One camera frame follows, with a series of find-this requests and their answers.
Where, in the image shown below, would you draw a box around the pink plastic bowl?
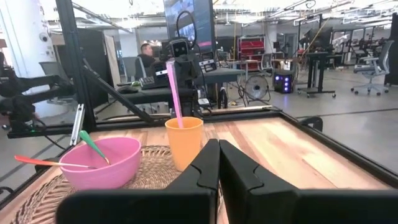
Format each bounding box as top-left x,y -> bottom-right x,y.
58,136 -> 142,192

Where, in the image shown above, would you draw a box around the fork with orange handle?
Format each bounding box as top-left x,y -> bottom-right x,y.
13,154 -> 98,170

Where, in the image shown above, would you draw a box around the black keyboard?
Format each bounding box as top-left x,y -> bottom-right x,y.
139,75 -> 170,90

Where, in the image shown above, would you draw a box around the black computer mouse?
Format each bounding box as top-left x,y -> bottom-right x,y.
116,85 -> 139,95

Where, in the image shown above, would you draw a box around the utensil with green handle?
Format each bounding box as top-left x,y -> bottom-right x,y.
78,129 -> 111,166

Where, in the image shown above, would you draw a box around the grey office chair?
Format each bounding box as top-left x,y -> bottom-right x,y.
350,39 -> 395,96

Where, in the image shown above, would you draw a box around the round woven straw placemat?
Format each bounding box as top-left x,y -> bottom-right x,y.
8,144 -> 225,224

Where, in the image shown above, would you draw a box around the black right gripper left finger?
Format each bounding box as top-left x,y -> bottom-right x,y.
55,138 -> 220,224

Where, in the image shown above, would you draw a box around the yellow-orange plastic cup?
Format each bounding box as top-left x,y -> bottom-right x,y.
164,116 -> 205,172

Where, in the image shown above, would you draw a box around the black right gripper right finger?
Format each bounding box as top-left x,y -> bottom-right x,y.
218,139 -> 398,224

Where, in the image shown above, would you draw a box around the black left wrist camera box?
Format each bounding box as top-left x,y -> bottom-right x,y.
169,37 -> 191,58

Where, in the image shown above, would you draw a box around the computer tower with purple lights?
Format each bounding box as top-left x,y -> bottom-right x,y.
273,69 -> 295,95

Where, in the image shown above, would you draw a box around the black standing desk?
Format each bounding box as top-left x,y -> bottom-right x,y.
296,26 -> 337,99

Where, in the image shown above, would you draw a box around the round floor fan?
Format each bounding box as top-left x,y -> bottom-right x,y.
244,75 -> 271,103

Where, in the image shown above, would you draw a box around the silver metal bracket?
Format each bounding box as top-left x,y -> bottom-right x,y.
69,103 -> 86,147

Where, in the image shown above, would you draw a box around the black equipment stand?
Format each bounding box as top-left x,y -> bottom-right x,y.
0,52 -> 77,139

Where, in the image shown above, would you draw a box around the person at desk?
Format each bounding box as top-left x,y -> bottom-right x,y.
136,42 -> 157,79

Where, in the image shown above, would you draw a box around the pink drinking straw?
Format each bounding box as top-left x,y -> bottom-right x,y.
165,60 -> 185,129

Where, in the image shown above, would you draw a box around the black computer monitor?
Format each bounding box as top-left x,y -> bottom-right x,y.
163,0 -> 217,53

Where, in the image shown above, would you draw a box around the red tool shelf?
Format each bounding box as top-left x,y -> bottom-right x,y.
237,35 -> 266,62

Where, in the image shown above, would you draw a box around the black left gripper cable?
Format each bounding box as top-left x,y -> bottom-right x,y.
175,10 -> 198,48

